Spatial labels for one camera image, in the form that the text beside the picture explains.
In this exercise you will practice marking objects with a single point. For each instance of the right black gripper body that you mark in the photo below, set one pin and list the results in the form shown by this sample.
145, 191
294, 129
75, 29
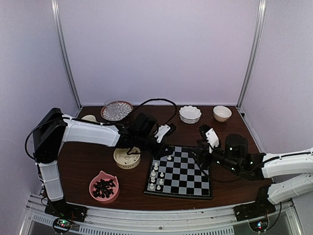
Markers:
230, 164

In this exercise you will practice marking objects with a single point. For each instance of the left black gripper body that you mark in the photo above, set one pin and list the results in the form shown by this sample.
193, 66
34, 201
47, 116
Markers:
143, 142

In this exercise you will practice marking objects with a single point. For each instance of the cream cat-ear bowl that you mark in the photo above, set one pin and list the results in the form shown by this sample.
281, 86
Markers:
127, 158

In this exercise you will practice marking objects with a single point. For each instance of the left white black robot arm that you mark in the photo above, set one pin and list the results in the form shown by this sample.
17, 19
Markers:
57, 128

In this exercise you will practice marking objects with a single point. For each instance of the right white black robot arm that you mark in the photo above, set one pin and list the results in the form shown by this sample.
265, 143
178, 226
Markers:
299, 164

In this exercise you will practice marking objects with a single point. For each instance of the pile of black chess pieces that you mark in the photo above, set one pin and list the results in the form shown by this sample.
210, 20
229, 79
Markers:
103, 188

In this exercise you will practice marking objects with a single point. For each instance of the patterned ceramic plate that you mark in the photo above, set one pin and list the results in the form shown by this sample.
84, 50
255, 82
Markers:
124, 109

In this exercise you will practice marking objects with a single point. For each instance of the clear drinking glass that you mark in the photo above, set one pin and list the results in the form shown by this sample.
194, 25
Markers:
111, 107

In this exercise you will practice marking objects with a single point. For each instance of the small cream bowl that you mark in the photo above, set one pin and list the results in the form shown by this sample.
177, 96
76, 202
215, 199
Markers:
221, 113

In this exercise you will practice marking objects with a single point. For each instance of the cream ribbed mug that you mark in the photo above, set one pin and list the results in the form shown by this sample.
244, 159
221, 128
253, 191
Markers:
89, 118

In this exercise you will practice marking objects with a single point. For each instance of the white scalloped dish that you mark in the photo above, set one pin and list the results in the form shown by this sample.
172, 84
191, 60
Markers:
190, 114

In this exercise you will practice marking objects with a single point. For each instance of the black white chessboard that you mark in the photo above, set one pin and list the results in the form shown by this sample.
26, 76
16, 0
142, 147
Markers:
182, 176

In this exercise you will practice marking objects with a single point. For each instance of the pink cat-ear bowl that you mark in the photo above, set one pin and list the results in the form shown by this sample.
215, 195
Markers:
105, 176

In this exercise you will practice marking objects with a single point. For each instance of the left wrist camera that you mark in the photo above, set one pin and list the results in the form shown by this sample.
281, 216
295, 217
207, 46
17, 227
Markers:
164, 131

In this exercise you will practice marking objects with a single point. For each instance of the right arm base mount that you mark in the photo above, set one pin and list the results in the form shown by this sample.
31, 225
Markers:
253, 210

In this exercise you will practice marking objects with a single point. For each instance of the aluminium front rail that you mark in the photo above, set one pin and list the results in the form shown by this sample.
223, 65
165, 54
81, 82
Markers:
104, 221

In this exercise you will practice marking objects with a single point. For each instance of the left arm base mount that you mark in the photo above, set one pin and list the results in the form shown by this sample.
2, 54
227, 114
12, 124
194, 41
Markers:
69, 211

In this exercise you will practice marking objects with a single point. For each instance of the right aluminium frame post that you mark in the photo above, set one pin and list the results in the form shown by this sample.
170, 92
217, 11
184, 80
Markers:
254, 50

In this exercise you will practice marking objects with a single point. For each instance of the aluminium frame post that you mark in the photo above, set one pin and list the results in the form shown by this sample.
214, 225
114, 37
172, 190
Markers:
254, 50
65, 59

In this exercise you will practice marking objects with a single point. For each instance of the left aluminium frame post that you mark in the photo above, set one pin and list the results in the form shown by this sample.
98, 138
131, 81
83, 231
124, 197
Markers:
65, 59

